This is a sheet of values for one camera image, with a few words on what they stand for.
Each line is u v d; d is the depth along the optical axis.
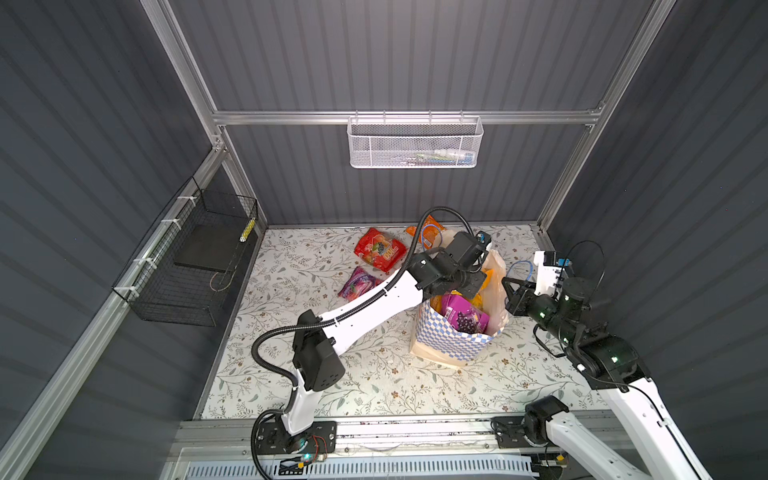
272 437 0.73
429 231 1.19
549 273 0.57
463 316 0.75
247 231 0.81
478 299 0.91
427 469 0.77
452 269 0.56
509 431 0.74
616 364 0.44
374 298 0.49
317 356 0.45
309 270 1.08
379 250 1.08
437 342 0.72
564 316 0.50
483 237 0.65
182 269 0.73
